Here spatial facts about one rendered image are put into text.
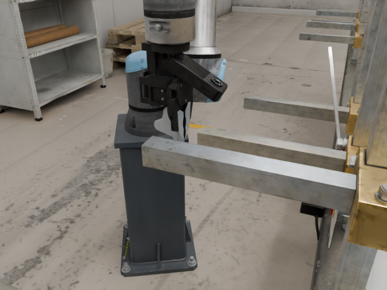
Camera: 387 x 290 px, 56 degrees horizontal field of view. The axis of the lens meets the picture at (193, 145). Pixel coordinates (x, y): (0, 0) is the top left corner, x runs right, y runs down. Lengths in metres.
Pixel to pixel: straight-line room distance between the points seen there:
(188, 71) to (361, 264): 0.41
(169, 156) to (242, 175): 0.09
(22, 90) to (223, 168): 2.74
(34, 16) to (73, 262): 2.44
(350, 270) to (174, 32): 0.44
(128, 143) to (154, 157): 0.80
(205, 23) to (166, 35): 0.57
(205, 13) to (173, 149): 0.81
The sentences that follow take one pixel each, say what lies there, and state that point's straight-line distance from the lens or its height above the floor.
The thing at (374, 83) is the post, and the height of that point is 0.99.
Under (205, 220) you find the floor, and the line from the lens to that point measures 1.83.
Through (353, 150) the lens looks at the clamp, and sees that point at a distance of 0.68.
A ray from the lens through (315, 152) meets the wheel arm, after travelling 0.67.
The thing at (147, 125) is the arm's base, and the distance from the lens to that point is 1.26.
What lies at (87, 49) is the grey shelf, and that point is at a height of 0.35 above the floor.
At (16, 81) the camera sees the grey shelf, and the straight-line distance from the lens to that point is 3.10.
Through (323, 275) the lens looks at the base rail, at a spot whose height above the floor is 0.70.
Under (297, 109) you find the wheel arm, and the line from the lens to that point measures 0.90.
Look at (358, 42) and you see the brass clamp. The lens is 1.84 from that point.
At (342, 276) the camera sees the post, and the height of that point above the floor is 0.81.
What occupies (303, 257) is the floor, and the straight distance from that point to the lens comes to 1.71.
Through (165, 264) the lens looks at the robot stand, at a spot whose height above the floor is 0.02.
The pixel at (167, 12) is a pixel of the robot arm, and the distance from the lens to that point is 0.63.
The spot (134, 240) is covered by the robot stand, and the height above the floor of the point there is 0.15.
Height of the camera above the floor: 1.17
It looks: 28 degrees down
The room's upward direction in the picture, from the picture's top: straight up
